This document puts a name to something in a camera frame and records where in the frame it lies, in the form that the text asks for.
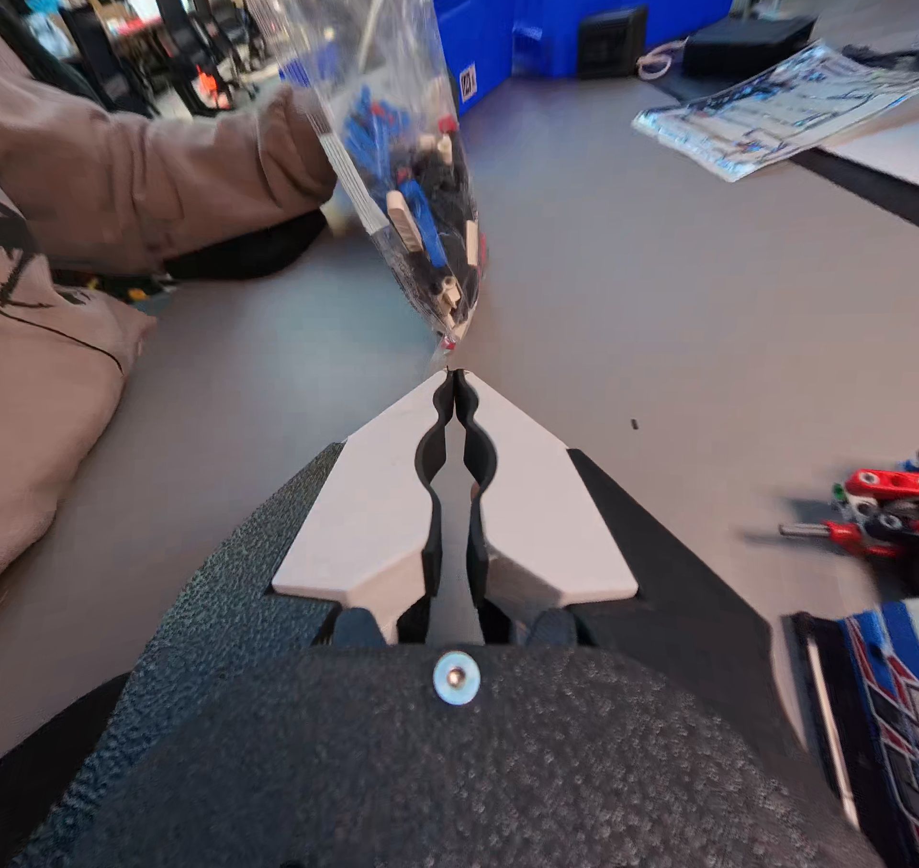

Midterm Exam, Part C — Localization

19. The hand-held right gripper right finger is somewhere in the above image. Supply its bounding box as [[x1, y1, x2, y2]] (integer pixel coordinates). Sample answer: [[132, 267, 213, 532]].
[[458, 367, 640, 643]]

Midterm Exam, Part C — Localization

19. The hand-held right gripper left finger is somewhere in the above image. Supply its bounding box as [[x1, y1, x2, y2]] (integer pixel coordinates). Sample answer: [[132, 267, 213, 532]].
[[271, 367, 460, 643]]

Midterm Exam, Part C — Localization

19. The large clear numbered parts bag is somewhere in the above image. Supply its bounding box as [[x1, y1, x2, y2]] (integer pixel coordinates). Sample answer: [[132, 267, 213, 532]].
[[237, 0, 491, 363]]

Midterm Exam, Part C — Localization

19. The partly built lego race car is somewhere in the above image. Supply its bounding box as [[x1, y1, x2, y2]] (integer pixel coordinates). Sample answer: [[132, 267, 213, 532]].
[[779, 459, 919, 833]]

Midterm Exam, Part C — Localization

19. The person's left forearm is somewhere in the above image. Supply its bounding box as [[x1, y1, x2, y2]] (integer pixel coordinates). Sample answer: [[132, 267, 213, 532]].
[[0, 35, 338, 273]]

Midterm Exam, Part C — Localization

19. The black padded armrest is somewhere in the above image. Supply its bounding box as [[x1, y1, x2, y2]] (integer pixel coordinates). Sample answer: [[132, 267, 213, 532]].
[[165, 209, 329, 282]]

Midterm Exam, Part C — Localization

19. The holographic sticker sheet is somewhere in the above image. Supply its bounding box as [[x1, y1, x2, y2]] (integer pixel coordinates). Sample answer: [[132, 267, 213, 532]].
[[632, 41, 919, 183]]

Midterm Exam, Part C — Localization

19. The small black cube device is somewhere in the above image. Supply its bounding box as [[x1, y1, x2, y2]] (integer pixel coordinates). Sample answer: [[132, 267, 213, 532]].
[[578, 7, 647, 79]]

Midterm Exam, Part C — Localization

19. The group of black office chairs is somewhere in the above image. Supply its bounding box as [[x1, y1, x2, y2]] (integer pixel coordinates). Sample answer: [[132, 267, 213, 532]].
[[0, 0, 281, 119]]

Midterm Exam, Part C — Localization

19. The black power brick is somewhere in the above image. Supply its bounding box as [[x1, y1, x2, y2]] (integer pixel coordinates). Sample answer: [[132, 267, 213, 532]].
[[682, 15, 819, 79]]

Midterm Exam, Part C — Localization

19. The white coiled cable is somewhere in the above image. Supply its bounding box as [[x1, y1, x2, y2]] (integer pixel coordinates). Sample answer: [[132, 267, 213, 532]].
[[638, 39, 686, 81]]

